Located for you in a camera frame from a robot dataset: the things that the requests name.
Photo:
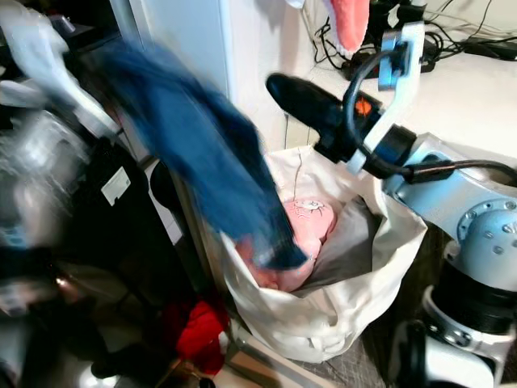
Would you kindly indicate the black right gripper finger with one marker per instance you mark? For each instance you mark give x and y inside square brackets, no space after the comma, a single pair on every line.
[303,101]

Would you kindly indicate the blue denim garment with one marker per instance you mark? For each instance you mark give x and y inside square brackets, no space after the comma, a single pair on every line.
[194,145]

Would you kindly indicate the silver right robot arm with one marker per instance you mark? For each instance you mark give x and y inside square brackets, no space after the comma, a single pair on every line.
[477,218]

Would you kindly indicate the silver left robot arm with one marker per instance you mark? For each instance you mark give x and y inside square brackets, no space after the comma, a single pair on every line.
[40,178]

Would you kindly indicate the black washing machine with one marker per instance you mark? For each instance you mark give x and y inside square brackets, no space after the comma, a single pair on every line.
[121,242]

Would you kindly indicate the black power strip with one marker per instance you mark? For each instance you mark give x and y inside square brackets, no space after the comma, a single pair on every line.
[355,66]

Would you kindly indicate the tall white cabinet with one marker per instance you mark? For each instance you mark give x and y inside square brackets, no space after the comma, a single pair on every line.
[250,40]

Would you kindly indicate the pink plush slipper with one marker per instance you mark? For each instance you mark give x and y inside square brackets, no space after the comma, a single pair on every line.
[349,24]

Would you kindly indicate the pink garment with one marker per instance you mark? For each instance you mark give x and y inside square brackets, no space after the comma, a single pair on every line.
[315,222]

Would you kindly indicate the black power adapter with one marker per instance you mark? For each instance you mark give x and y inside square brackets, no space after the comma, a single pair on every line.
[388,20]

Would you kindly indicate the grey garment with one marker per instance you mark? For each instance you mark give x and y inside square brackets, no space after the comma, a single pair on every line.
[351,246]

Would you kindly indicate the white fabric laundry bag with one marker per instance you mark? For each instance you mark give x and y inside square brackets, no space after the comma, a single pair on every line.
[323,315]

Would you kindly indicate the white sticker label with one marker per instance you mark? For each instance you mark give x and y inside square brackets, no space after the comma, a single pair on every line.
[115,186]

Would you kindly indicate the red cloth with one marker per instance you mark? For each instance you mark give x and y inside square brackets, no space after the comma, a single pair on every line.
[202,335]

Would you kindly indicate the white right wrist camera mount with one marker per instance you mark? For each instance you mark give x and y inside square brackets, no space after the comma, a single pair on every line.
[409,48]

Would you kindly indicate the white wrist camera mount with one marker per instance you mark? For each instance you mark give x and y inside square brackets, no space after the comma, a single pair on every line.
[409,48]
[40,48]

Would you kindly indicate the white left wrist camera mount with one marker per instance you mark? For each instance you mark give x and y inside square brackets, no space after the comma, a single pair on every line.
[40,48]

